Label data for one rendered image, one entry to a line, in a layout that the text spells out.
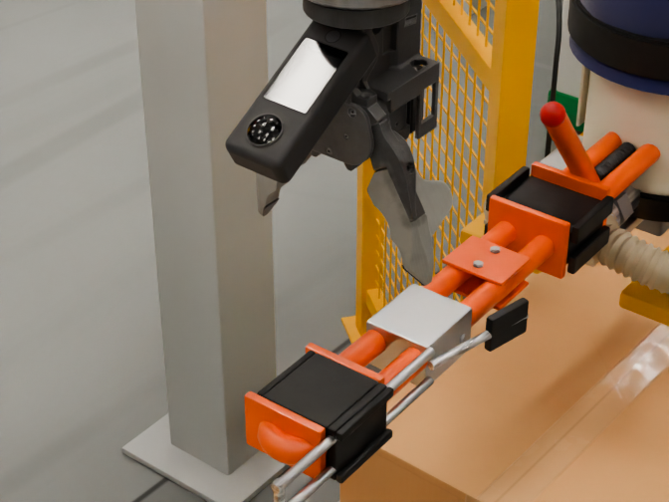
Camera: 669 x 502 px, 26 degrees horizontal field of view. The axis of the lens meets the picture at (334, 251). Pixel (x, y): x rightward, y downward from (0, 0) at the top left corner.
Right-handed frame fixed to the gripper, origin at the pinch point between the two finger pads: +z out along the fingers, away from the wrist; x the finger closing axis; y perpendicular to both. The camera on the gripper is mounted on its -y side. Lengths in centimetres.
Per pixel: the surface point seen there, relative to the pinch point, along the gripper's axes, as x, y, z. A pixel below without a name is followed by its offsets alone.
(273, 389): 3.3, -3.5, 12.0
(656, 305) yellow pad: -7.4, 42.3, 25.4
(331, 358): 2.3, 2.3, 12.0
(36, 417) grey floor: 140, 79, 141
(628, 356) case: 2, 59, 46
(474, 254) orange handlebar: 2.1, 22.7, 12.9
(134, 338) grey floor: 144, 111, 141
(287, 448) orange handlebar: -0.5, -6.6, 13.7
